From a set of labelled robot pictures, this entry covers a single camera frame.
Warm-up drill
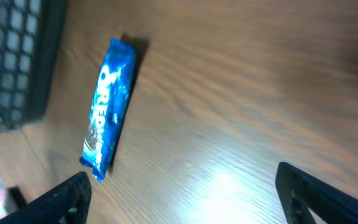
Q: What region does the blue Oreo cookie pack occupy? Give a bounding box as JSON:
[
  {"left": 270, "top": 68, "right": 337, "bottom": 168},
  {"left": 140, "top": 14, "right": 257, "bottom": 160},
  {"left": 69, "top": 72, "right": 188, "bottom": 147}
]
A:
[{"left": 80, "top": 39, "right": 136, "bottom": 182}]

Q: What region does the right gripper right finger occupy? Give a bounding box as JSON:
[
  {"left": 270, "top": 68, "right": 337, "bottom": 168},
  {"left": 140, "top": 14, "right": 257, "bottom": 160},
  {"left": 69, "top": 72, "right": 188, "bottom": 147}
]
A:
[{"left": 275, "top": 162, "right": 358, "bottom": 224}]

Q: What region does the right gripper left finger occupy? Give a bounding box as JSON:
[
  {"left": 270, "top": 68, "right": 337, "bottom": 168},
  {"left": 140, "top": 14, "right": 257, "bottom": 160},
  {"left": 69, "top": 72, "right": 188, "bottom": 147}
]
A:
[{"left": 0, "top": 171, "right": 92, "bottom": 224}]

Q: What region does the grey plastic mesh basket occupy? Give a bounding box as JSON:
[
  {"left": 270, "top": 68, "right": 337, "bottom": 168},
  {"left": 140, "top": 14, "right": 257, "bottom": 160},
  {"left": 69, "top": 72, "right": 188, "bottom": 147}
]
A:
[{"left": 0, "top": 0, "right": 68, "bottom": 133}]

